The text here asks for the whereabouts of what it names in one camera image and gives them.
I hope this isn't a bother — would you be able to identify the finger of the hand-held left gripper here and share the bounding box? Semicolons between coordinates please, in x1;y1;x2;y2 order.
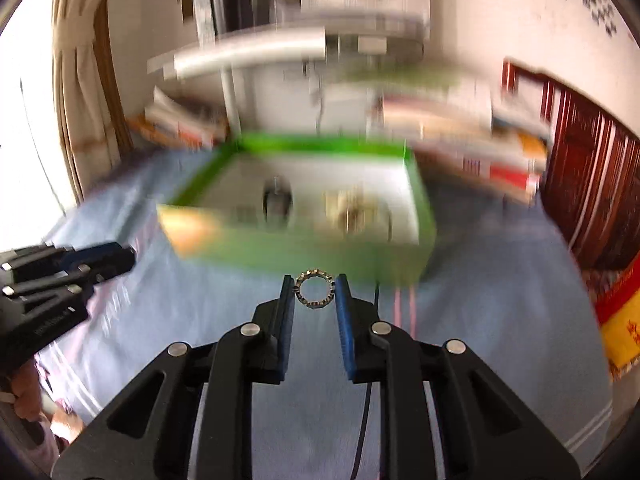
0;241;132;281
2;250;136;311

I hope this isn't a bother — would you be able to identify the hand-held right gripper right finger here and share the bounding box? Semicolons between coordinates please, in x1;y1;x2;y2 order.
336;273;583;480

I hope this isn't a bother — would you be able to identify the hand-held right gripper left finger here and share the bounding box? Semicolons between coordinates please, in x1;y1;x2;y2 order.
52;274;296;480

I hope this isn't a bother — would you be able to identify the small silver ring bracelet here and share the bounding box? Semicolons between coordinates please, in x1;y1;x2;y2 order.
294;270;335;311

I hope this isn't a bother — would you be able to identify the green holographic box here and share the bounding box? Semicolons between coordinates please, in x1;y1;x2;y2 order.
157;132;438;286

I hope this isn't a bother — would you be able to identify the brown bead bracelet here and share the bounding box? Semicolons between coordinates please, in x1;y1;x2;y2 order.
262;175;294;226

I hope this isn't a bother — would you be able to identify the person's left hand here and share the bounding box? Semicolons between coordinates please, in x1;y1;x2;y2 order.
0;360;86;443

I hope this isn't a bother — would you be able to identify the blue striped bed sheet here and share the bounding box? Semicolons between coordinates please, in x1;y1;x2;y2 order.
35;150;616;480

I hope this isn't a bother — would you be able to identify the small stack of books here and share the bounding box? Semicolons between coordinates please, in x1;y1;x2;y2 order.
127;87;231;151

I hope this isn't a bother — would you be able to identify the beige curtain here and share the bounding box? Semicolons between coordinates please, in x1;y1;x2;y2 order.
50;0;131;206

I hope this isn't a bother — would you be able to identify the white desk pole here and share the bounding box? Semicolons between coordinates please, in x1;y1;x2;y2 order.
220;67;243;136

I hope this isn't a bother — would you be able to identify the large stack of books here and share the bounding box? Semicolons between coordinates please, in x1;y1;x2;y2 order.
370;77;551;206

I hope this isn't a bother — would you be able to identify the red and yellow box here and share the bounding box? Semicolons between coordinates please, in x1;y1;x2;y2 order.
595;255;640;381

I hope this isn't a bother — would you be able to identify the dark wooden headboard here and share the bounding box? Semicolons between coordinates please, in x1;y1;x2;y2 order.
502;60;640;271

